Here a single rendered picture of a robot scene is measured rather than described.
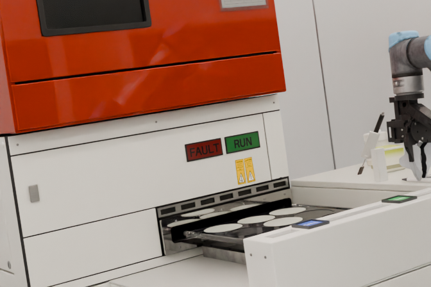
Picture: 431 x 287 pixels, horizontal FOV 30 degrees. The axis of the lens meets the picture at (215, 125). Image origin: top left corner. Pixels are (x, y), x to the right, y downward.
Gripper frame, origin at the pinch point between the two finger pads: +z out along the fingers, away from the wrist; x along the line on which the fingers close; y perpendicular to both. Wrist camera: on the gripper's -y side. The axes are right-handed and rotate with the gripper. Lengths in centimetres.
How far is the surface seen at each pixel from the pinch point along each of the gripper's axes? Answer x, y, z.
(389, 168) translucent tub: -11.6, 22.6, 0.0
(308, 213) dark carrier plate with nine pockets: 13.7, 28.7, 8.8
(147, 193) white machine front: 50, 49, -1
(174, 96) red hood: 42, 43, -26
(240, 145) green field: 20, 48, -10
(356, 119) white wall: -165, 197, -8
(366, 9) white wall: -181, 197, -70
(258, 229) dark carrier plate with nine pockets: 31.8, 26.7, 9.8
